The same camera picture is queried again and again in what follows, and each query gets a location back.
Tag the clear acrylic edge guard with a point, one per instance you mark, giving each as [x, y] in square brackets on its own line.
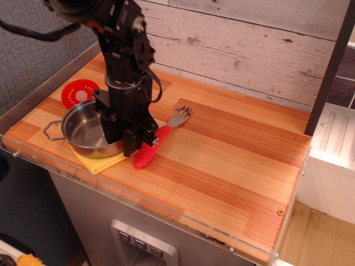
[234, 196]

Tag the stainless steel pot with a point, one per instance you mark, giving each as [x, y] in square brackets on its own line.
[81, 128]

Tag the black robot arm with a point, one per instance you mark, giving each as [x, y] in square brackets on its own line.
[121, 30]

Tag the yellow folded cloth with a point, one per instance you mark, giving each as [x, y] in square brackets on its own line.
[96, 166]

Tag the silver dispenser panel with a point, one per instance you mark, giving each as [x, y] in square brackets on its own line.
[141, 243]

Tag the dark right cabinet post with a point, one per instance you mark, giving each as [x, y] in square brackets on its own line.
[334, 62]

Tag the red-handled metal fork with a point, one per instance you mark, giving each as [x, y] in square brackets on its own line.
[146, 153]

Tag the grey toy fridge cabinet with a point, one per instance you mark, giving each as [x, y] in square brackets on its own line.
[92, 212]

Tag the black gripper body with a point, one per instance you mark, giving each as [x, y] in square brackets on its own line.
[130, 103]

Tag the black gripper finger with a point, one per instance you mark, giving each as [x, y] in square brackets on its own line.
[111, 127]
[132, 141]

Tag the red toy tomato slice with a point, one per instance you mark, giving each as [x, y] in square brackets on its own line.
[77, 92]

